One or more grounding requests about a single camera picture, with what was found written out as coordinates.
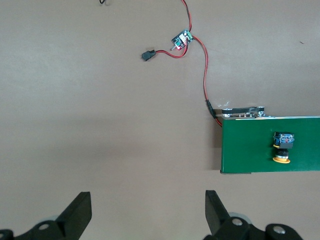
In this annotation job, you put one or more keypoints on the green conveyor belt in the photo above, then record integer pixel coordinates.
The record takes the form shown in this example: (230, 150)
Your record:
(250, 150)

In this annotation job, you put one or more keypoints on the yellow push button switch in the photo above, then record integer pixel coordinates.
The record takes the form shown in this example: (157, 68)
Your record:
(283, 142)

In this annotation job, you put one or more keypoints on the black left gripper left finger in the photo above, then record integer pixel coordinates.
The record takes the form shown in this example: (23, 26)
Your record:
(70, 220)

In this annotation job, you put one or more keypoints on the small speed controller board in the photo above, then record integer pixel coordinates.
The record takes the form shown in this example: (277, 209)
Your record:
(182, 38)

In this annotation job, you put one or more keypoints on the black plug with red lead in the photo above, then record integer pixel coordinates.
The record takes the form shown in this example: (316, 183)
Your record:
(148, 55)

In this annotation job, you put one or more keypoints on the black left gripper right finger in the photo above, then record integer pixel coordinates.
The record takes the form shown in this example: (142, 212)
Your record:
(217, 215)

